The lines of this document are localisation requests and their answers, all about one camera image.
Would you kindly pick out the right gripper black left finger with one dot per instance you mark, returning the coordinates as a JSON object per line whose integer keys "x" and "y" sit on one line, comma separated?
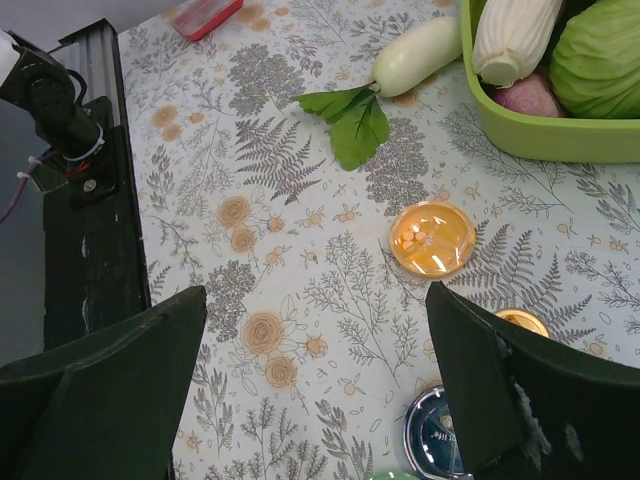
{"x": 105, "y": 406}

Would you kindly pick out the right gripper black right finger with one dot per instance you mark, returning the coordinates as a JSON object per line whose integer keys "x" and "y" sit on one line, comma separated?
{"x": 527, "y": 407}

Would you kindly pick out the amber pill bottle gold cap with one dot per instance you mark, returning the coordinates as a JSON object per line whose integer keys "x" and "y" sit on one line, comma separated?
{"x": 524, "y": 320}

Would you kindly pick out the red rectangular pill box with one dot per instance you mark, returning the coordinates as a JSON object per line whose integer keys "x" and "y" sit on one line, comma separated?
{"x": 197, "y": 18}

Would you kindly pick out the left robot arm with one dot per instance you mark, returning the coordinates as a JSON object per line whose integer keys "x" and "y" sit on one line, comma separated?
{"x": 79, "y": 133}

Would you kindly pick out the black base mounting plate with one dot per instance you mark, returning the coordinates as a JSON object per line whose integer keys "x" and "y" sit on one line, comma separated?
{"x": 95, "y": 267}

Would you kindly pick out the green round pill case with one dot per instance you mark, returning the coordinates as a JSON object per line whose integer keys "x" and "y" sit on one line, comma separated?
{"x": 393, "y": 475}

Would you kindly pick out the orange round pill case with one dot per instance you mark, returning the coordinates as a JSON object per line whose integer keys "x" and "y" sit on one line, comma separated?
{"x": 432, "y": 239}

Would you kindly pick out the floral patterned table mat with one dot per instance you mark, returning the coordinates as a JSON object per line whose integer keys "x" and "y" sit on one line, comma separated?
{"x": 317, "y": 341}

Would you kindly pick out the green plastic vegetable basket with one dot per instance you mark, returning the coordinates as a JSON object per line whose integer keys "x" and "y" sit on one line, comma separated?
{"x": 542, "y": 138}

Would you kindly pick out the pink toy onion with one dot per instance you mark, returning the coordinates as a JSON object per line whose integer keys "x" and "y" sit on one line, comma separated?
{"x": 530, "y": 96}

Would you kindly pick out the white toy radish with leaves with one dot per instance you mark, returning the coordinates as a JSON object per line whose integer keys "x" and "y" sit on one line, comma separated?
{"x": 358, "y": 126}

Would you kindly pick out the green toy cabbage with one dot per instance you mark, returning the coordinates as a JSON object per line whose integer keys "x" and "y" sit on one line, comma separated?
{"x": 594, "y": 68}

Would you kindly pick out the white toy celery stalk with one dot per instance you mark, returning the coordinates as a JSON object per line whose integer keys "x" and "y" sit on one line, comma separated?
{"x": 511, "y": 39}

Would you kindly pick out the aluminium frame rail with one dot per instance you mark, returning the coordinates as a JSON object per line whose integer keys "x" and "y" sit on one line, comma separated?
{"x": 97, "y": 75}

